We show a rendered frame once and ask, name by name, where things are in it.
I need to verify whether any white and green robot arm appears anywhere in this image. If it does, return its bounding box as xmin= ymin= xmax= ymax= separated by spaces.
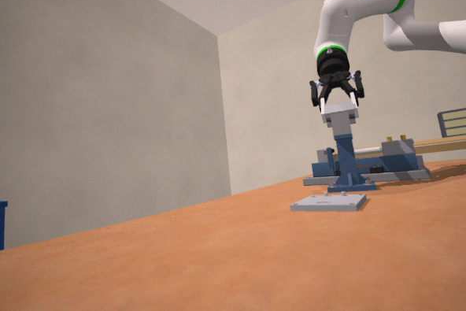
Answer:
xmin=313 ymin=0 xmax=466 ymax=77

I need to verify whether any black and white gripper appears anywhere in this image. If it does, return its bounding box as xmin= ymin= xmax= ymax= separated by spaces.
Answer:
xmin=309 ymin=58 xmax=364 ymax=124

